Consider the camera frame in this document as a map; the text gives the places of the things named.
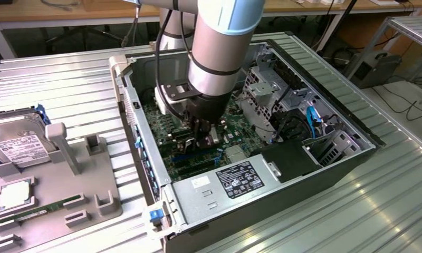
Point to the open black PC case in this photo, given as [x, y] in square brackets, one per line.
[303, 189]

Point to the wooden desk white frame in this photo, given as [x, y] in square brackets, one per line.
[91, 13]

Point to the green motherboard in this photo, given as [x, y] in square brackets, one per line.
[240, 137]

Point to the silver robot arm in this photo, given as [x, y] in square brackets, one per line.
[218, 47]

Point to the blue expansion slot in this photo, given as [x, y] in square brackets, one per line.
[181, 159]

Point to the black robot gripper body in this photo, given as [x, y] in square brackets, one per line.
[212, 108]

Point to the green graphics card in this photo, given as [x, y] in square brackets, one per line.
[186, 145]

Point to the grey power supply unit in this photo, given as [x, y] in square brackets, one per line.
[204, 200]

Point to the blue case latch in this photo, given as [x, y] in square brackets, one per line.
[157, 214]

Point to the silver hard disk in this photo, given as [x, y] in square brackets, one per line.
[18, 142]

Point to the silver metal drive cage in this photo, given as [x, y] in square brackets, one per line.
[264, 105]

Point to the grey parts rack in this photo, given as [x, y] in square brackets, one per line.
[57, 195]

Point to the silver chipset heat sink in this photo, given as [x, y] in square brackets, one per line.
[237, 153]

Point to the silver CPU chip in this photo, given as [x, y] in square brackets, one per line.
[15, 196]

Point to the metal slat frame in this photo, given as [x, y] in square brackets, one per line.
[415, 29]

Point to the blue disk bracket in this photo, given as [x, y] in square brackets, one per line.
[42, 113]

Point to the black expansion slot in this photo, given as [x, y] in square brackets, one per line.
[197, 170]

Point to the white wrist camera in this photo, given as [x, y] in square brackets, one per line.
[173, 105]

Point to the green loose RAM stick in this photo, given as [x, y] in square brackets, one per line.
[39, 210]

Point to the black chair base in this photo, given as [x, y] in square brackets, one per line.
[85, 31]

